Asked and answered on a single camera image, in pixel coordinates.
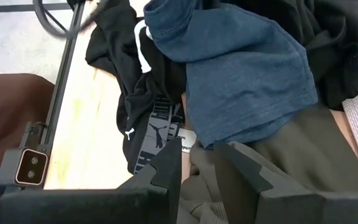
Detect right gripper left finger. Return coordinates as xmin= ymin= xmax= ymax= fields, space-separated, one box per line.
xmin=118 ymin=137 xmax=183 ymax=224

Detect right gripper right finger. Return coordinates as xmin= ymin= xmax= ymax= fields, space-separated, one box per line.
xmin=213 ymin=141 xmax=323 ymax=224

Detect black Puma briefs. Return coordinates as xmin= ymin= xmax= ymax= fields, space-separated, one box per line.
xmin=116 ymin=93 xmax=188 ymax=175

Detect dark olive hoodie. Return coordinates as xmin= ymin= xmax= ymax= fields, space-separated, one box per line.
xmin=178 ymin=102 xmax=358 ymax=224

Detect blue t-shirt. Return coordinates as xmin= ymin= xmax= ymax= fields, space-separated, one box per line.
xmin=144 ymin=0 xmax=319 ymax=149

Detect large black garment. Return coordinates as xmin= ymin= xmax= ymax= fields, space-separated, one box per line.
xmin=85 ymin=0 xmax=358 ymax=112

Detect white printed tag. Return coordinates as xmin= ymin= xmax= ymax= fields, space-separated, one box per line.
xmin=178 ymin=128 xmax=198 ymax=153

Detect brown upholstered seat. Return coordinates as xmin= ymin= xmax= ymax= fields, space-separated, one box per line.
xmin=0 ymin=73 xmax=55 ymax=172

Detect grey camera box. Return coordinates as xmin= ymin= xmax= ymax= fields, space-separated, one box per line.
xmin=0 ymin=147 xmax=49 ymax=187

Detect black cable loop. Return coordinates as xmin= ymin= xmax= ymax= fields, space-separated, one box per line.
xmin=32 ymin=0 xmax=110 ymax=40

